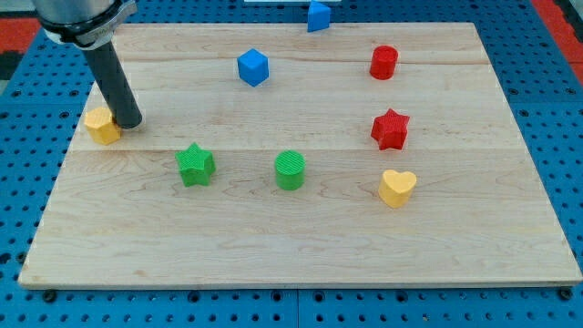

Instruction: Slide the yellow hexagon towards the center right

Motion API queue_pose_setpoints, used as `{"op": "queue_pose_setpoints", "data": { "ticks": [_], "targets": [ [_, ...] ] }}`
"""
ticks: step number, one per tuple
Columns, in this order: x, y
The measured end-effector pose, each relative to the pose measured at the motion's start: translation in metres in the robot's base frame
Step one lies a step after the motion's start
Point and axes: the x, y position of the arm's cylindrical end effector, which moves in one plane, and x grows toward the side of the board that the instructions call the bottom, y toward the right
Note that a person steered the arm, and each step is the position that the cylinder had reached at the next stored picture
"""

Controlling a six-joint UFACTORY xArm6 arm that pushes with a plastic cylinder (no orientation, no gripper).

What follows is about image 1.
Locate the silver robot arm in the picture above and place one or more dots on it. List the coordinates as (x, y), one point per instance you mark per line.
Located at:
(89, 25)

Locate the yellow hexagon block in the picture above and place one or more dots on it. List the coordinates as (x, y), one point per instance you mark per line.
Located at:
(101, 126)

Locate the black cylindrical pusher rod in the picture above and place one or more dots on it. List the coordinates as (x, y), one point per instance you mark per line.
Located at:
(113, 84)

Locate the green star block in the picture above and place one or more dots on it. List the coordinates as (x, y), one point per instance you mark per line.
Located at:
(196, 165)

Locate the red star block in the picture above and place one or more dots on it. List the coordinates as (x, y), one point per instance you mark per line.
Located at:
(390, 130)

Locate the wooden board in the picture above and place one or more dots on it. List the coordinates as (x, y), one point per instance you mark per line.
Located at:
(119, 216)

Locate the green cylinder block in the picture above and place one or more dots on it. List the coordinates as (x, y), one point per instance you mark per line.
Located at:
(289, 170)

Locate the blue triangle block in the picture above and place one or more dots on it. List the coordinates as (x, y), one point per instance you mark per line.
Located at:
(319, 16)

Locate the blue cube block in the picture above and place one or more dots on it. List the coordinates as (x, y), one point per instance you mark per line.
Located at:
(253, 67)

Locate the yellow heart block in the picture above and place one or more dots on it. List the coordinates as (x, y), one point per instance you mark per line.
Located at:
(395, 188)

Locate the red cylinder block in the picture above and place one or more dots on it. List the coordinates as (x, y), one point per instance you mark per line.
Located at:
(383, 62)

